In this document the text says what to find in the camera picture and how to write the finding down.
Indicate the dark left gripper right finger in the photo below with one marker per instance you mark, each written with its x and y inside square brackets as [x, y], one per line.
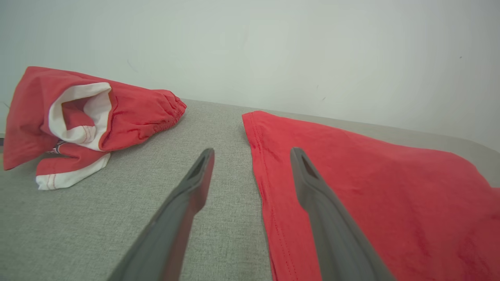
[332, 230]

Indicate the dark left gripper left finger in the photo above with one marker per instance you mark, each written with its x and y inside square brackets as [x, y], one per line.
[175, 222]

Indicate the red jersey with white trim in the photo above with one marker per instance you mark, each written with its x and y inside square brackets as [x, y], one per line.
[371, 203]

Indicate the red shorts with white bands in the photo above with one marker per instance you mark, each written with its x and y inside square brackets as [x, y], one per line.
[133, 113]

